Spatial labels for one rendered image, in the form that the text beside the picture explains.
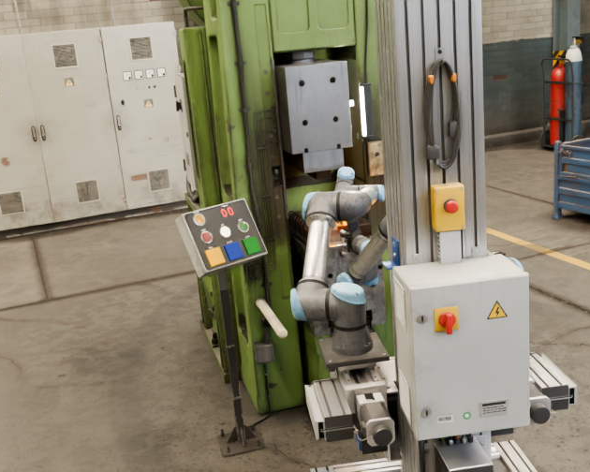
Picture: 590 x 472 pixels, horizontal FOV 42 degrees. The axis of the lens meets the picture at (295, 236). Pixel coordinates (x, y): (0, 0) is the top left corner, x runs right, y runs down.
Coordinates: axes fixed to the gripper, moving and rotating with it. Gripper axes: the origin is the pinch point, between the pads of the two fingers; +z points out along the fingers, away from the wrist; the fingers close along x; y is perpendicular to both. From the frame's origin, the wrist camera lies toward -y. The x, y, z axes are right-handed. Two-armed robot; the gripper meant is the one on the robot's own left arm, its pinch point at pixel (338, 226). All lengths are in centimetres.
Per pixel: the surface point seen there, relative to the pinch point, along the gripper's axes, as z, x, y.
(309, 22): -71, 1, -64
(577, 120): 312, 499, -438
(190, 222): -18, -70, 2
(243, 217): -10.5, -44.6, -4.5
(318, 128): -36.5, -3.3, -28.9
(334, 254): 13.0, -2.3, 5.4
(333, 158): -23.4, 2.9, -21.6
